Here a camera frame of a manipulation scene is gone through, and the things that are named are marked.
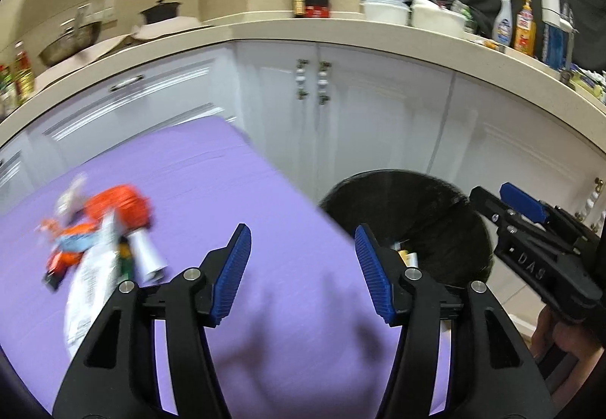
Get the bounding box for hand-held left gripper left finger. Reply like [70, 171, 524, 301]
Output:
[52, 223, 251, 419]

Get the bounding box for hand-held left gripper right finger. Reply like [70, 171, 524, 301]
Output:
[354, 224, 557, 419]

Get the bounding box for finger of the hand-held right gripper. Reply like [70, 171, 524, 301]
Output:
[469, 186, 522, 231]
[499, 182, 576, 225]

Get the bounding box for black trash bin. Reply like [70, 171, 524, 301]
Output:
[316, 169, 495, 301]

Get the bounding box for orange plastic bag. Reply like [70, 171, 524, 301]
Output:
[84, 184, 155, 235]

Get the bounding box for person's right hand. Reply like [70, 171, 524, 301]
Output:
[535, 305, 606, 401]

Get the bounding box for yellow white wrapper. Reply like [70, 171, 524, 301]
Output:
[393, 243, 420, 269]

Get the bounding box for white paper tube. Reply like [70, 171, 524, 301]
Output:
[129, 227, 169, 280]

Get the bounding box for purple table cloth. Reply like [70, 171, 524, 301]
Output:
[0, 117, 455, 419]

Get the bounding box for dark green packet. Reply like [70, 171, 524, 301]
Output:
[116, 241, 138, 280]

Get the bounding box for white printed snack packet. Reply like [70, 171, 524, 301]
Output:
[64, 211, 126, 358]

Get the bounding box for white kitchen cabinets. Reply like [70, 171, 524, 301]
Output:
[0, 40, 606, 330]

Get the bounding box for orange blue snack wrapper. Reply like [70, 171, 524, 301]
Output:
[40, 217, 102, 275]

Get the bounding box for orange detergent bottle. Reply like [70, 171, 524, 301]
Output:
[514, 0, 538, 57]

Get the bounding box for white spray bottle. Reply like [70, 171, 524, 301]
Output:
[492, 0, 514, 45]

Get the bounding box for clear crumpled plastic bag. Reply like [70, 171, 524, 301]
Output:
[56, 173, 88, 216]

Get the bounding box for white basin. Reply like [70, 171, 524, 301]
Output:
[409, 0, 467, 38]

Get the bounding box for white plastic container stack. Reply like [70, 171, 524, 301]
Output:
[360, 0, 412, 27]

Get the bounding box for beige kitchen countertop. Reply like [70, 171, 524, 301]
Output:
[0, 16, 606, 150]

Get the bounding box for beige stove cover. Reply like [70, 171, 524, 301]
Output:
[85, 16, 214, 55]

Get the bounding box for red black canister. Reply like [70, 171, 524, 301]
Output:
[305, 0, 332, 19]

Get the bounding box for black lidded pot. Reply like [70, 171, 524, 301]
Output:
[139, 0, 183, 24]

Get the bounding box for steel wok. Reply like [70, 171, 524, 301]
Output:
[38, 19, 102, 67]

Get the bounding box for cluster of condiment bottles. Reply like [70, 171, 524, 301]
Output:
[0, 40, 36, 117]

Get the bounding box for beaded cabinet handle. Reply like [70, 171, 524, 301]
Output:
[296, 59, 309, 100]
[318, 61, 332, 105]
[580, 177, 606, 230]

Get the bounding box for horizontal drawer handle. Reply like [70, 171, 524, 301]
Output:
[110, 74, 145, 92]

